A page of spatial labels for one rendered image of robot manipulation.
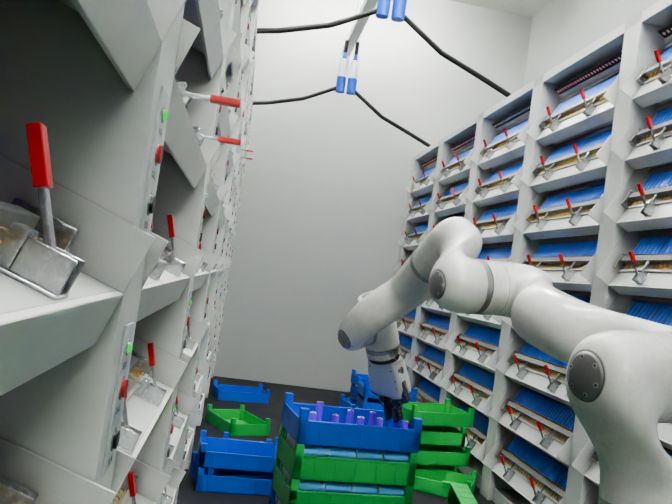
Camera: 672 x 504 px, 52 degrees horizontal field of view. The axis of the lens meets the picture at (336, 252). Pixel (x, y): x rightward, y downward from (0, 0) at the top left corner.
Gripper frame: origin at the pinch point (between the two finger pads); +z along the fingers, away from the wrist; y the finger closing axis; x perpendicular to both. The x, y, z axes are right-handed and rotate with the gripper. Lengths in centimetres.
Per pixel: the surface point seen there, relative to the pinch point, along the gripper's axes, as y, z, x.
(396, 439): -7.1, 1.4, 7.7
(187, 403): 51, -3, 27
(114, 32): -68, -90, 89
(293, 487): 4.6, 4.4, 31.3
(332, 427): 1.0, -5.9, 19.7
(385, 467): -6.2, 6.9, 12.0
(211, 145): -5, -76, 40
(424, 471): 59, 81, -74
